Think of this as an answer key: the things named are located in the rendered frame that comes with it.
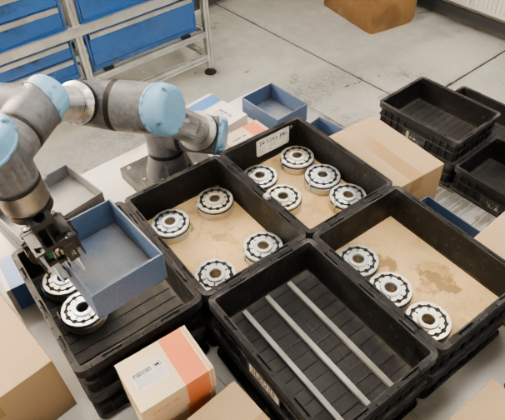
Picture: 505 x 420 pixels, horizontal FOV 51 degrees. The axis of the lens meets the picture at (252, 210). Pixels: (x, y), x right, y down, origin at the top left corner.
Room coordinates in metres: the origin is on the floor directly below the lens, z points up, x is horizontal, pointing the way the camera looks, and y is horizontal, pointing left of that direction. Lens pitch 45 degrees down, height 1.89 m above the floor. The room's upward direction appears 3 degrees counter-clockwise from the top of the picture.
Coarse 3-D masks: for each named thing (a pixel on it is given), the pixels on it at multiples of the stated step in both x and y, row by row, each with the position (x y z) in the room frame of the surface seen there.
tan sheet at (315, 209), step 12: (276, 156) 1.29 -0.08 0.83; (276, 168) 1.23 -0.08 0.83; (288, 180) 1.17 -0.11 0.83; (300, 180) 1.17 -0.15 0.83; (300, 192) 1.12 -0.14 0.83; (312, 204) 1.07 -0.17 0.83; (324, 204) 1.06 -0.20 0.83; (300, 216) 1.02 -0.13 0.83; (312, 216) 1.02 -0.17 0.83; (324, 216) 1.02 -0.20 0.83
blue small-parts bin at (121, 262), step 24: (96, 216) 0.78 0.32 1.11; (120, 216) 0.77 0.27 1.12; (96, 240) 0.75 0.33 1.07; (120, 240) 0.75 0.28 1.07; (144, 240) 0.70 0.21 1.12; (96, 264) 0.68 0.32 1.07; (120, 264) 0.68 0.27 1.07; (144, 264) 0.63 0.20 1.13; (96, 288) 0.62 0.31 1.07; (120, 288) 0.59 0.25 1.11; (144, 288) 0.62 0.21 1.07; (96, 312) 0.56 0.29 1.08
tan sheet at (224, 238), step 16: (176, 208) 1.07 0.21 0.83; (192, 208) 1.07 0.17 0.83; (240, 208) 1.06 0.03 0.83; (192, 224) 1.01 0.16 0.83; (208, 224) 1.01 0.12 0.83; (224, 224) 1.00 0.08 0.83; (240, 224) 1.00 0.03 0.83; (256, 224) 1.00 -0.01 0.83; (192, 240) 0.95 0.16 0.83; (208, 240) 0.95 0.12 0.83; (224, 240) 0.95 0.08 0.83; (240, 240) 0.94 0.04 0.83; (192, 256) 0.90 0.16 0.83; (208, 256) 0.89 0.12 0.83; (224, 256) 0.89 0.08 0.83; (240, 256) 0.89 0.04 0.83; (192, 272) 0.84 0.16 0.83
